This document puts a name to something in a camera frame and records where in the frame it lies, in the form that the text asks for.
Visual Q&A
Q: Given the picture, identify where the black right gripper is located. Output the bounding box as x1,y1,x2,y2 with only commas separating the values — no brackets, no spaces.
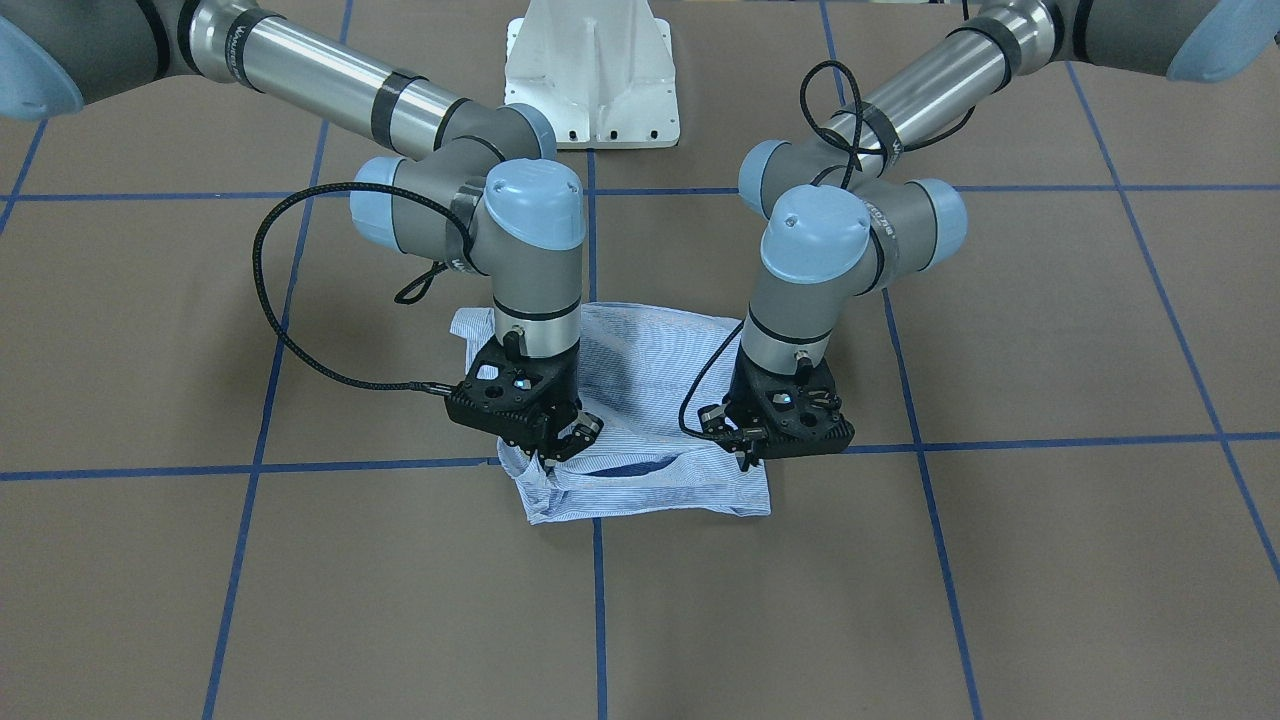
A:
520,401,604,475

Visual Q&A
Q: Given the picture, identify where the brown paper table cover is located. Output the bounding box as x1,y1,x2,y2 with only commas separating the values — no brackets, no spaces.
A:
3,47,1279,719

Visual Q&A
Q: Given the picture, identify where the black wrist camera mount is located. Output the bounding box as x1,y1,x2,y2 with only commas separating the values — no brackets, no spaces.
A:
444,338,581,446
724,350,854,457

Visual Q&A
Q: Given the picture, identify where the light blue striped shirt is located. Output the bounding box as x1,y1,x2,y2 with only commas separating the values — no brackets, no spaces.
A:
497,302,771,524

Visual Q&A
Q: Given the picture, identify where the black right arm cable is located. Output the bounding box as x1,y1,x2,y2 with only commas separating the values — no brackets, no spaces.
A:
252,182,471,393

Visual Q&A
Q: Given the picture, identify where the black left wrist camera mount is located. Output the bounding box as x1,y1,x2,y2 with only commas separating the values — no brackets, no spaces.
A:
724,350,854,457

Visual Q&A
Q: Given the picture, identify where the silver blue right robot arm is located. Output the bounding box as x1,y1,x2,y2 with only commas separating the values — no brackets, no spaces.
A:
3,1,516,487

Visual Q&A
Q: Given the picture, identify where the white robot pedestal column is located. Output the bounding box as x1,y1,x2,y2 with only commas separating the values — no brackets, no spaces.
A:
504,1,682,150

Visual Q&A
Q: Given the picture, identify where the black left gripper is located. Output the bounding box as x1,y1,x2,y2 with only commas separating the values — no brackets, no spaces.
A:
698,398,791,473

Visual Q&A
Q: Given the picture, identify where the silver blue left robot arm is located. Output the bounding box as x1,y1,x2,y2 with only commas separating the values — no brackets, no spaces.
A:
698,1,1277,470

